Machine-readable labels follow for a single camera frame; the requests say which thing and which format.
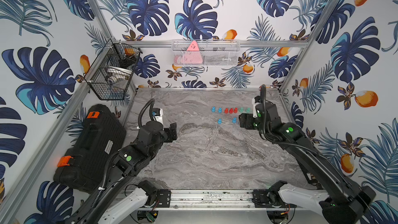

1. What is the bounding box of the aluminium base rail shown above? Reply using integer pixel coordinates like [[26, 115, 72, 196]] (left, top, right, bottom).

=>
[[85, 189, 341, 211]]

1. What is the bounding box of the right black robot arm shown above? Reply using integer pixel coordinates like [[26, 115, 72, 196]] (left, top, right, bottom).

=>
[[239, 85, 376, 224]]

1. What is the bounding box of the black wire basket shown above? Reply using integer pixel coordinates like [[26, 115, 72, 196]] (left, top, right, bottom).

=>
[[84, 39, 143, 101]]

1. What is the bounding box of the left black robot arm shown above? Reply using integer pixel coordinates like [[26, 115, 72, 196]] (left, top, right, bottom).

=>
[[63, 99, 177, 224]]

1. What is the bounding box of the black plastic tool case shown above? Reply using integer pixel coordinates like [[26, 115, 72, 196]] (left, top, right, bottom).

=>
[[53, 104, 126, 194]]

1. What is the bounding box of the pink triangle card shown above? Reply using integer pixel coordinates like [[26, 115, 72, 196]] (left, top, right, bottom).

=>
[[182, 40, 203, 65]]

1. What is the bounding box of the clear mesh wall tray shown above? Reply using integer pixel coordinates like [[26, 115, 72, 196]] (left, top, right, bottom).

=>
[[172, 40, 240, 66]]

